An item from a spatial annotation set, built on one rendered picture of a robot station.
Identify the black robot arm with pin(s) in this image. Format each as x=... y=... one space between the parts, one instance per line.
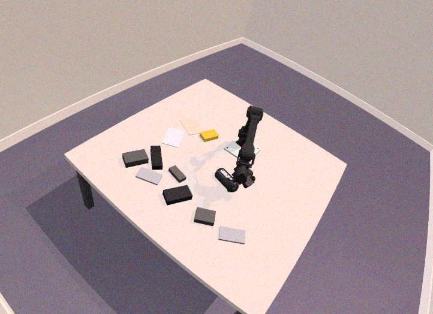
x=246 y=142

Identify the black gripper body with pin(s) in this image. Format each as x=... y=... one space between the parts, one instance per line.
x=230 y=184

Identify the yellow flat block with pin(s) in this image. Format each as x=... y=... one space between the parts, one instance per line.
x=209 y=135

